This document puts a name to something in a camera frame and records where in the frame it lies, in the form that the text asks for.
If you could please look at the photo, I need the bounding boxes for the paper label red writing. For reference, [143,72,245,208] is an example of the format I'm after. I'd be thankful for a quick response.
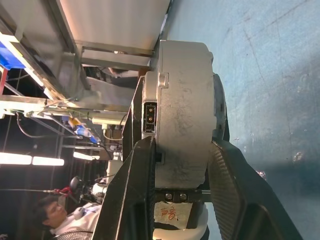
[153,201,194,231]

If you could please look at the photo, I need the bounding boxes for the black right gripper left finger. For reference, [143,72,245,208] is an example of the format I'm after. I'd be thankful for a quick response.
[91,136,157,240]

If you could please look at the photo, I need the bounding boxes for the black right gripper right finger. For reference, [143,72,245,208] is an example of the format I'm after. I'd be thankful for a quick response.
[208,139,299,240]

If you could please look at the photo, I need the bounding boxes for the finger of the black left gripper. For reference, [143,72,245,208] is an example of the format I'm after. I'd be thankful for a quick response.
[223,109,232,142]
[121,75,146,161]

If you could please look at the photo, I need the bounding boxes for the white power strip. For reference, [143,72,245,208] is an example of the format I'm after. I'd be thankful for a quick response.
[91,116,129,126]

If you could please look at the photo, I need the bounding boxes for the red strap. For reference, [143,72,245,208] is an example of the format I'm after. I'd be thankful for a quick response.
[52,186,73,198]

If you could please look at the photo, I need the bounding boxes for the silver motor housing copper coils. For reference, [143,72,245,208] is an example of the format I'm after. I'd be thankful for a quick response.
[156,39,230,189]

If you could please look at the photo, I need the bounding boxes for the grey metal table frame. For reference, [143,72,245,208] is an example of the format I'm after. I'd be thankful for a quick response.
[48,0,173,73]

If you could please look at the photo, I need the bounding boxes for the person in white shirt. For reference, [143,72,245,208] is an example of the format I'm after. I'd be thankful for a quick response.
[31,194,104,240]

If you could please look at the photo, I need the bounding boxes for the blue plastic bin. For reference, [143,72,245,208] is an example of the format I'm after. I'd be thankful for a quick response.
[0,41,27,70]

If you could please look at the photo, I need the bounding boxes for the white fluorescent light tube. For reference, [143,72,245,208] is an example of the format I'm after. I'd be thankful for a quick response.
[0,152,33,166]
[32,156,65,166]

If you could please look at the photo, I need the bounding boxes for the black wire fan grille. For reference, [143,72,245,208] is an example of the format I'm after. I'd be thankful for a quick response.
[53,229,96,240]

